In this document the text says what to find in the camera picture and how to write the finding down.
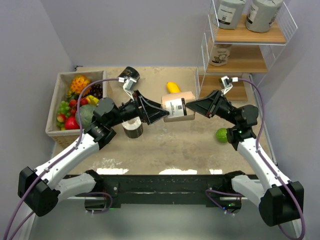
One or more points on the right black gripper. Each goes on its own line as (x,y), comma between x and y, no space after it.
(209,105)

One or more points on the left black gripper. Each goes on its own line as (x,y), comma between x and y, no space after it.
(150,111)

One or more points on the clear white tissue roll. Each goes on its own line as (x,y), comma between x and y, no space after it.
(133,128)

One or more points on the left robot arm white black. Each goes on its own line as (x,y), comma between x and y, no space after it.
(43,187)

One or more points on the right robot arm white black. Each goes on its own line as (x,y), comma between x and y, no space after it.
(278,199)

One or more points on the yellow mango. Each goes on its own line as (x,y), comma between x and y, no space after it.
(173,88)

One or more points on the green lime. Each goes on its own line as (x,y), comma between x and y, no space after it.
(221,135)

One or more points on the black wrapped tissue roll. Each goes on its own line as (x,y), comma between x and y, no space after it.
(130,72)

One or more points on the dark purple grapes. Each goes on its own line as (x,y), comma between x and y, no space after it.
(97,91)

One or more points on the yellow banana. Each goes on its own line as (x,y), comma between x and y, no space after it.
(92,100)

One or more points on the green netted melon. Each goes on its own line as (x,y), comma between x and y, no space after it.
(86,115)

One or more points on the orange spiky fruit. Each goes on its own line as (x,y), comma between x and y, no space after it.
(78,84)

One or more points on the red apple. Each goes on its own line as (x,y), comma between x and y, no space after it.
(71,123)

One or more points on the green grapes bunch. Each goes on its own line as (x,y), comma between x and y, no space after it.
(65,110)

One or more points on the small peach fruit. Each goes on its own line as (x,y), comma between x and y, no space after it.
(61,118)

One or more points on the woven lined fruit basket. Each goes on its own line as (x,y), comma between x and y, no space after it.
(62,136)

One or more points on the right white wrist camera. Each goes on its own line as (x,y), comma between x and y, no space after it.
(226,84)

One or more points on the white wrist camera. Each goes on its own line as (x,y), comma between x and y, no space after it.
(226,84)
(128,85)

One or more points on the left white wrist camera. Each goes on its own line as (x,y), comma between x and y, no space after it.
(128,85)

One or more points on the white wire wooden shelf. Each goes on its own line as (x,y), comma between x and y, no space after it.
(252,53)

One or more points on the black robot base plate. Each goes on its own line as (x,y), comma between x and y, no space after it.
(172,189)

